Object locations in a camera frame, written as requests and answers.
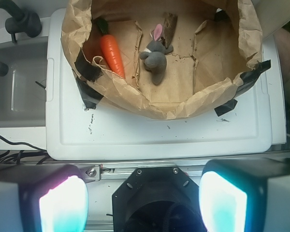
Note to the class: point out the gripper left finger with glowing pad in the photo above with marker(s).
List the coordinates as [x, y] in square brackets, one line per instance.
[42, 198]

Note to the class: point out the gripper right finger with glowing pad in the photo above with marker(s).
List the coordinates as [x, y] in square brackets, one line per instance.
[241, 195]

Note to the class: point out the white plastic tray lid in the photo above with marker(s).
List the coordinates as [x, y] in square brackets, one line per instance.
[109, 133]

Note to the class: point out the black tape piece lower right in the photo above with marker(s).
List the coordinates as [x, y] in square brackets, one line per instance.
[225, 108]

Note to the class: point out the black tape piece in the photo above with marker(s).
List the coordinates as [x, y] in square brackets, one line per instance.
[221, 16]
[225, 108]

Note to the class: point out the grey sink basin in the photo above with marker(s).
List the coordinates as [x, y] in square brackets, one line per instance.
[22, 89]

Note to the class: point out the black tape strip right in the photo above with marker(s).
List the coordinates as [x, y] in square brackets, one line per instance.
[249, 78]

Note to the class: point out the black tape strip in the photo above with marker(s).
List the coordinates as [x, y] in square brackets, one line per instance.
[249, 78]
[88, 74]

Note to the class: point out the black tape strip left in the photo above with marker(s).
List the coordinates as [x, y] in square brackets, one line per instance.
[88, 74]

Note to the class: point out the brown paper bag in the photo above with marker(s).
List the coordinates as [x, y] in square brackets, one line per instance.
[203, 71]

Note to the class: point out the grey plush bunny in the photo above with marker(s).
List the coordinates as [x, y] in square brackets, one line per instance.
[154, 55]

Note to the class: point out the orange toy carrot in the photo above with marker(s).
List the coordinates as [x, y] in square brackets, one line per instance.
[109, 48]

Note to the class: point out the black faucet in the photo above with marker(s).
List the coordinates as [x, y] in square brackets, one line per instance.
[20, 21]

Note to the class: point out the black tape piece top right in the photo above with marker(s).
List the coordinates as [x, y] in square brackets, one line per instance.
[221, 16]

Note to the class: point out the aluminium rail with bracket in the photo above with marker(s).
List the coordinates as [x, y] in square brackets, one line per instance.
[97, 172]

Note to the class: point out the black octagonal mount plate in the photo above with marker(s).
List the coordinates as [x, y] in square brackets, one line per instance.
[157, 199]

